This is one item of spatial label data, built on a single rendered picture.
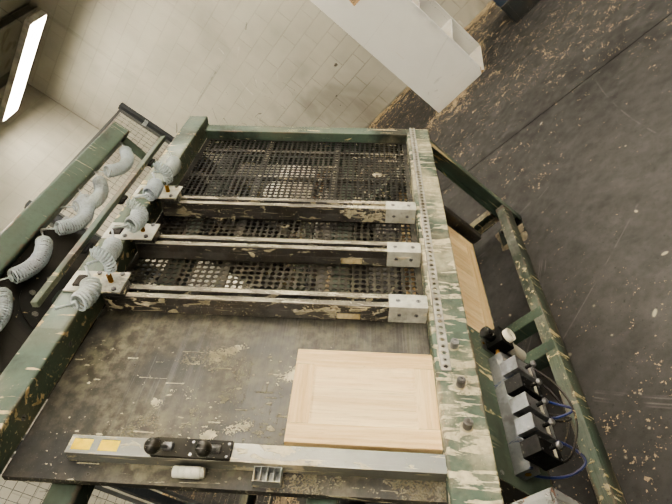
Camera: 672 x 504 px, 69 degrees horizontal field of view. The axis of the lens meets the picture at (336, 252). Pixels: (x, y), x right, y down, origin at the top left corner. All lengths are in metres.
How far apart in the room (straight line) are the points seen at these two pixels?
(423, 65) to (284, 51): 2.26
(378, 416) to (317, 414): 0.17
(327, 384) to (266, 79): 5.78
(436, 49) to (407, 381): 3.88
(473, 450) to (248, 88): 6.21
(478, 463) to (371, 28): 4.15
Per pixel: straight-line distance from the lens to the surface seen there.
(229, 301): 1.66
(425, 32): 4.92
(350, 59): 6.59
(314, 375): 1.49
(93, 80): 8.03
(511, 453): 1.44
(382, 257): 1.84
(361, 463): 1.31
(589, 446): 2.03
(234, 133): 2.83
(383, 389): 1.46
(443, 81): 5.10
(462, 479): 1.32
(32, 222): 2.41
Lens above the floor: 1.80
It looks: 20 degrees down
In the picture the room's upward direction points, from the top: 56 degrees counter-clockwise
